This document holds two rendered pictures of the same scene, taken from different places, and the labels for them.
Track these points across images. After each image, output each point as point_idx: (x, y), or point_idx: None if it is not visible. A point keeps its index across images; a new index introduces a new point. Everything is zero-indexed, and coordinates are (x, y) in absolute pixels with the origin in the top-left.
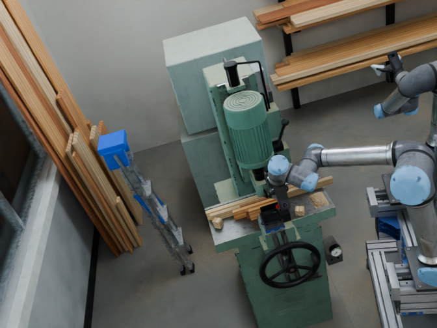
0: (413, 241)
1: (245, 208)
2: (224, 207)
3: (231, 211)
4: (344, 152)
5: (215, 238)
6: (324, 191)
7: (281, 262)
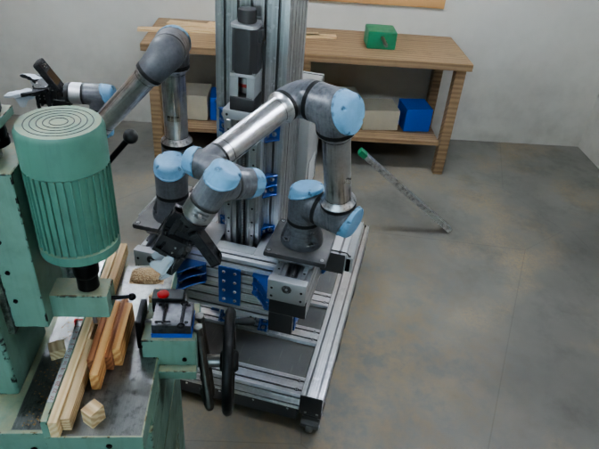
0: (241, 254)
1: (102, 354)
2: (69, 387)
3: (82, 382)
4: (246, 129)
5: (124, 432)
6: (134, 265)
7: (208, 375)
